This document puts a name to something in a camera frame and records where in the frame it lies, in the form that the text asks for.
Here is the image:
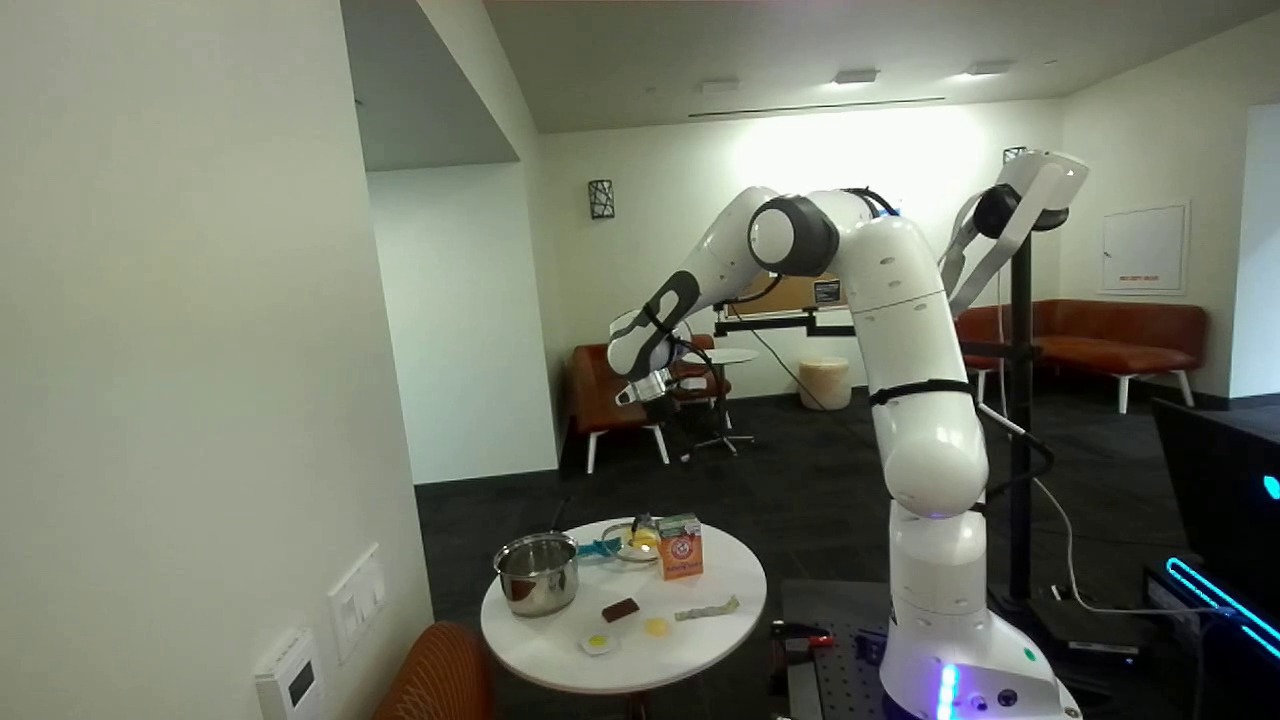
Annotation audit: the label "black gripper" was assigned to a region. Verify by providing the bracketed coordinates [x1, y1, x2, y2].
[659, 353, 733, 411]

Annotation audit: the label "orange baking soda box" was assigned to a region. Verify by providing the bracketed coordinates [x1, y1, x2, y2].
[657, 510, 707, 585]

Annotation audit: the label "stainless steel pot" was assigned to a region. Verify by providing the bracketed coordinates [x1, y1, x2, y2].
[490, 528, 584, 618]

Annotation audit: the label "orange armchair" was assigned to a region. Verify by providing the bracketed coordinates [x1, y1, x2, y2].
[567, 336, 674, 476]

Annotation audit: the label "beige cylinder stool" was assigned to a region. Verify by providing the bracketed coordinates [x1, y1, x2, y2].
[795, 353, 854, 414]

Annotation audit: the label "cork notice board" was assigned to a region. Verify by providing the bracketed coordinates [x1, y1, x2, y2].
[726, 272, 854, 314]

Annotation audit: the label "clear glass bowl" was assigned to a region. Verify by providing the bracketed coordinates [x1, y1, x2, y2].
[596, 514, 670, 568]

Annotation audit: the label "red clamp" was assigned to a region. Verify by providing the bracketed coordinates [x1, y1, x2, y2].
[771, 618, 834, 658]

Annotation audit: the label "black mounting platform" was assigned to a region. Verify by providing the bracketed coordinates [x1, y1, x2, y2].
[776, 574, 935, 720]

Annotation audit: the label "orange patterned sofa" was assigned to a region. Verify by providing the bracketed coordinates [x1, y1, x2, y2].
[373, 615, 504, 720]

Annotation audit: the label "orange sofa white legs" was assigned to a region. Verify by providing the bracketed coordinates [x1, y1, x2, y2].
[954, 294, 1213, 414]

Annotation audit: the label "black monitor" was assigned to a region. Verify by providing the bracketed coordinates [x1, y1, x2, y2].
[1152, 393, 1280, 644]

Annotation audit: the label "blue LED strip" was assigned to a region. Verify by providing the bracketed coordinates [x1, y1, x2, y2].
[1159, 552, 1280, 665]

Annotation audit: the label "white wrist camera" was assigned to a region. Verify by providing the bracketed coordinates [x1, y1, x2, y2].
[614, 371, 670, 406]

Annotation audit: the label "camera on tripod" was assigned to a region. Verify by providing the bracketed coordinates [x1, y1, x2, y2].
[932, 143, 1093, 314]

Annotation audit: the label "grey floor cable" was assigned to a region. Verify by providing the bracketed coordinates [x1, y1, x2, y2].
[1031, 470, 1163, 623]

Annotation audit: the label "white wall panel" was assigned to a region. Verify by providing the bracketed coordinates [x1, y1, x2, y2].
[1093, 199, 1190, 302]

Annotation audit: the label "white wall outlet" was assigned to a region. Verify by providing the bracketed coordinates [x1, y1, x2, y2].
[250, 628, 329, 720]

